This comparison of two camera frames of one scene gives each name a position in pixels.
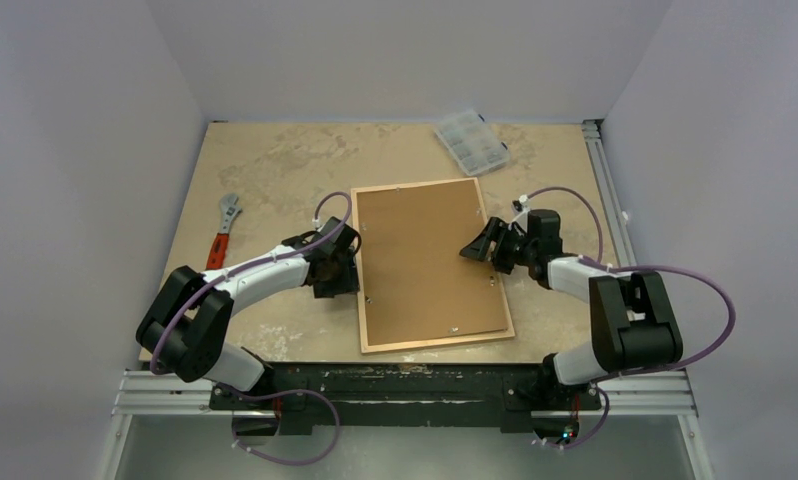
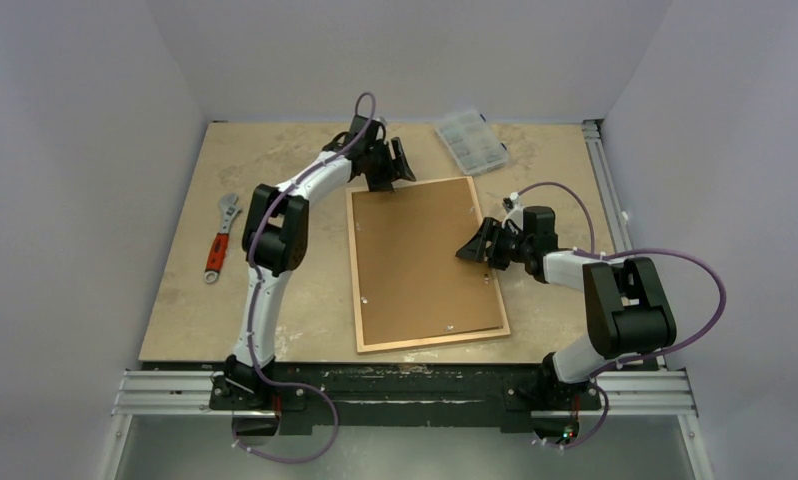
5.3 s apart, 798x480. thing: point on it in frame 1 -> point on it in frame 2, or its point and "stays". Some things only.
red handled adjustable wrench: [228, 212] stays
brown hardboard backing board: [415, 282] stays
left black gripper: [347, 284] -> [394, 172]
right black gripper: [502, 244] stays
